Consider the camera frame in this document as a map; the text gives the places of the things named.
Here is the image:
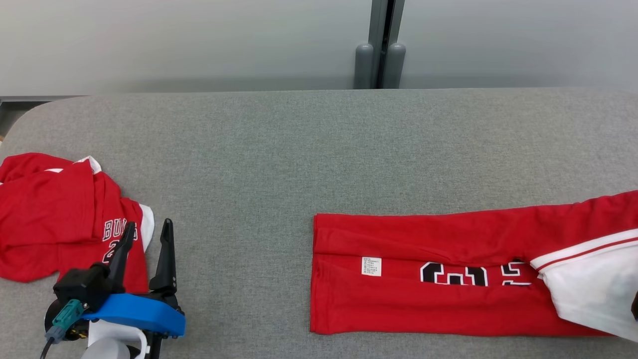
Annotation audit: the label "red jersey with white sleeves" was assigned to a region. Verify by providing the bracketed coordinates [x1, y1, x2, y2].
[309, 190, 638, 344]

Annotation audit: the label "grey metal partition post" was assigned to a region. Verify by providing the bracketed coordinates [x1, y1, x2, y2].
[353, 0, 407, 90]

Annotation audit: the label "blue banded left gripper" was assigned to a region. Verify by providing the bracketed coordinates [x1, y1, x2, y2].
[82, 219, 186, 339]

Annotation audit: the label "teal plug left camera cable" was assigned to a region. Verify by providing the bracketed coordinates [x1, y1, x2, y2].
[40, 299, 86, 359]

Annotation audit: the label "red shorts with white stripes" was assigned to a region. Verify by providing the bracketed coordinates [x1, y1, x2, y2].
[0, 153, 156, 294]

